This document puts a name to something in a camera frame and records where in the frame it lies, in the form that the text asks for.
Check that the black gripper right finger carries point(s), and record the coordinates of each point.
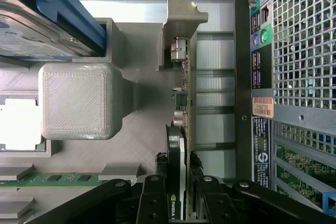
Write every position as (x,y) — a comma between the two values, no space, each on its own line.
(207,203)

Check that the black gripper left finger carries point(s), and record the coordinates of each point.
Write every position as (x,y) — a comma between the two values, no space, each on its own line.
(155,203)

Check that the green RAM stick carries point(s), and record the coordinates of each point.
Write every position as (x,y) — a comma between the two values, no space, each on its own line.
(68,178)

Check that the green motherboard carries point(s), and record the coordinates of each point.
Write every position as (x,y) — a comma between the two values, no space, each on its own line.
(294,166)

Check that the grey printed parts rack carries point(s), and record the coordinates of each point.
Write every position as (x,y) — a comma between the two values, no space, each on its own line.
(76,103)

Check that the open dark PC case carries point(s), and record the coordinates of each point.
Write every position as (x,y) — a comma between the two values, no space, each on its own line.
(241,77)

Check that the silver CPU chip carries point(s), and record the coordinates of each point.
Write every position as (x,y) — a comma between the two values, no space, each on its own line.
(18,124)

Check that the hard disk with blue bracket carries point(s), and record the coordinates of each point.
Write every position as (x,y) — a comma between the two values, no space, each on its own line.
(31,35)

